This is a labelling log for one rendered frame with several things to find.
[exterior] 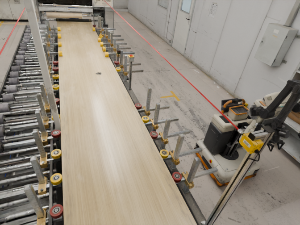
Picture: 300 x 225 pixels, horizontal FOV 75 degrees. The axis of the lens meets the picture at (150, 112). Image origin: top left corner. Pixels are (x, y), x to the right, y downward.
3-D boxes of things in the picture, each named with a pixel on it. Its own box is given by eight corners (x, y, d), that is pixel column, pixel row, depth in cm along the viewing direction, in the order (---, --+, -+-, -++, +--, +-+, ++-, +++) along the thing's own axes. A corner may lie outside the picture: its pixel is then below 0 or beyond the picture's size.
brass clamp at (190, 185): (186, 174, 170) (187, 170, 167) (194, 187, 160) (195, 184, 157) (180, 176, 168) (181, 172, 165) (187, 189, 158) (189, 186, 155)
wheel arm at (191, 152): (199, 149, 195) (200, 147, 193) (201, 152, 193) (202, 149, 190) (160, 159, 181) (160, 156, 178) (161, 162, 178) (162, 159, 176)
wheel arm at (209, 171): (214, 169, 177) (216, 166, 174) (217, 172, 174) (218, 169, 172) (172, 181, 162) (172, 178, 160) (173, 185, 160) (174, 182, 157)
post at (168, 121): (162, 152, 211) (169, 117, 182) (163, 154, 209) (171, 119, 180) (159, 152, 210) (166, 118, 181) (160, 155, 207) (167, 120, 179)
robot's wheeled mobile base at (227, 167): (191, 150, 298) (195, 139, 283) (225, 143, 319) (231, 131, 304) (218, 189, 249) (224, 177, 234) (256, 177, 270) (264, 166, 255)
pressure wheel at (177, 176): (181, 186, 161) (184, 178, 154) (172, 189, 158) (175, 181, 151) (176, 178, 167) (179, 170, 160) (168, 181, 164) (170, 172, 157)
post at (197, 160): (185, 191, 173) (198, 156, 145) (187, 195, 171) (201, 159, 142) (181, 193, 172) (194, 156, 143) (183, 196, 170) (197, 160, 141)
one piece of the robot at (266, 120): (248, 131, 213) (257, 115, 200) (267, 127, 222) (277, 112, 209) (260, 141, 202) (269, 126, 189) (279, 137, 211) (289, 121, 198)
